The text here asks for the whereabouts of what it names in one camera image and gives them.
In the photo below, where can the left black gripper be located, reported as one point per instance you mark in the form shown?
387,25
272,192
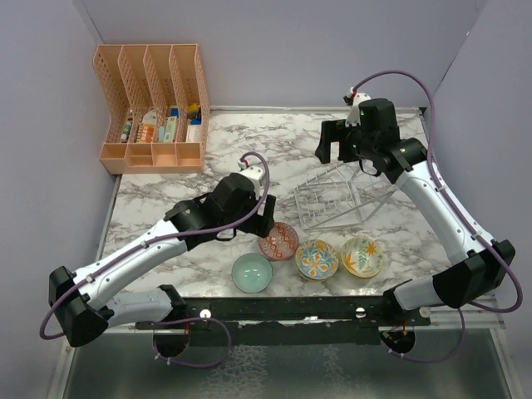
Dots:
262,224

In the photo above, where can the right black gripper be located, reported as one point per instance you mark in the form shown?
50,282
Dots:
332,130

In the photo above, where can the red patterned bowl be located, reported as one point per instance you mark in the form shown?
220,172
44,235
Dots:
281,243

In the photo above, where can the teal ceramic bowl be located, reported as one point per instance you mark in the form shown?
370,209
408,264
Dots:
252,273

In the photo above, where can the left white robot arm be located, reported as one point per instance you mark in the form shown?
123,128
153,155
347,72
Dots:
87,301

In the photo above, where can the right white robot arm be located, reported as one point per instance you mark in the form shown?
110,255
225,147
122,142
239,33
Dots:
478,261

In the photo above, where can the blue orange floral bowl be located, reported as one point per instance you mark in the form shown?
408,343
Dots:
316,260

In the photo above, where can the yellow leaf patterned bowl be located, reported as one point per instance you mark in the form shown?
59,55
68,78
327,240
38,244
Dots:
362,257

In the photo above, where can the white flat packet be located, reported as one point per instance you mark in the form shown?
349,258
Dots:
194,133

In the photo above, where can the yellow black toy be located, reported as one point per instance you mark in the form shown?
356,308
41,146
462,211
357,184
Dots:
194,111

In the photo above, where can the teal white box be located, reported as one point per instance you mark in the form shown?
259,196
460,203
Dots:
167,132

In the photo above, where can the orange white box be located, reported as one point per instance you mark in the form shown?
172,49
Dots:
146,128

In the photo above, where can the peach plastic desk organizer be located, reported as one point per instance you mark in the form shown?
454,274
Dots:
135,78

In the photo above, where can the small bottles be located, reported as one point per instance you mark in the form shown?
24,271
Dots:
126,130

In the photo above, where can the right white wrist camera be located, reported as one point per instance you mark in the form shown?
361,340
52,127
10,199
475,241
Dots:
353,99

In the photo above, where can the white wire dish rack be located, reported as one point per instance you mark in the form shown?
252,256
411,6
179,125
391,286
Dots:
340,197

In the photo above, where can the black mounting base rail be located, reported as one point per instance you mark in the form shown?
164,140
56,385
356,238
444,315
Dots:
304,320

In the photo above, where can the aluminium frame rail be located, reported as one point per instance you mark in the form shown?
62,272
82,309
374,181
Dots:
445,317

